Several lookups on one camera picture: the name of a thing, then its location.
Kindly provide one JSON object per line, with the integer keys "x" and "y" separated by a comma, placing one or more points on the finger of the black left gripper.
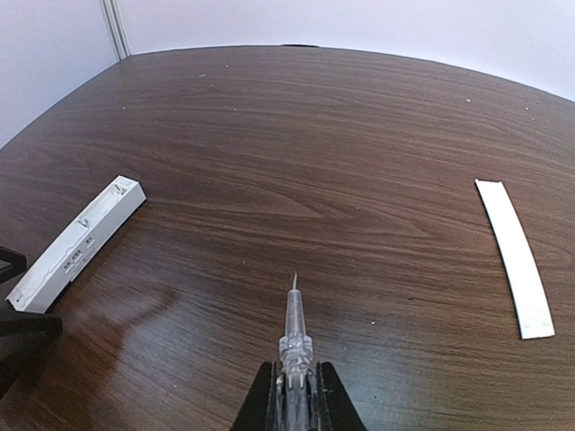
{"x": 13, "y": 264}
{"x": 39, "y": 330}

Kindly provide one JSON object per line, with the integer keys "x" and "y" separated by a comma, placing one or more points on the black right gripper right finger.
{"x": 336, "y": 410}

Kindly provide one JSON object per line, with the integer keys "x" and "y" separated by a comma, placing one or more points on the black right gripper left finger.
{"x": 258, "y": 410}

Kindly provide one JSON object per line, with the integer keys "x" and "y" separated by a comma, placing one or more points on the clear tester screwdriver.
{"x": 296, "y": 384}

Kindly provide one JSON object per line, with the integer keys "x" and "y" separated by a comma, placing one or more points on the white remote control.
{"x": 75, "y": 247}

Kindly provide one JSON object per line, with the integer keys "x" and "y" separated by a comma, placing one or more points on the white battery cover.
{"x": 532, "y": 309}

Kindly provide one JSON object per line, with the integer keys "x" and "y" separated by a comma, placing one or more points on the left aluminium frame post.
{"x": 115, "y": 28}

